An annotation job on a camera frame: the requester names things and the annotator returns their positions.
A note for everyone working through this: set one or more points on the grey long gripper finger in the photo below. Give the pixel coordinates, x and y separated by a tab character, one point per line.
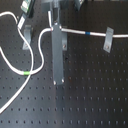
59	45

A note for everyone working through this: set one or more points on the grey gripper block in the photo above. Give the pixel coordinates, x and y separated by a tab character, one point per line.
53	8

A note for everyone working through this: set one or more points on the green connector device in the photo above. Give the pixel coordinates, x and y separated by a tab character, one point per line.
28	10

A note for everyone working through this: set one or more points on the grey cable clip left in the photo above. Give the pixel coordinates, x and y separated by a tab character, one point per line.
28	31

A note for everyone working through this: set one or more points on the grey cable clip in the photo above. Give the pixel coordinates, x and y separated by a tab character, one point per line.
108	39
28	31

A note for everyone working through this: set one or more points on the grey cable clip right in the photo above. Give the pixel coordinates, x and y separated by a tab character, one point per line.
108	39

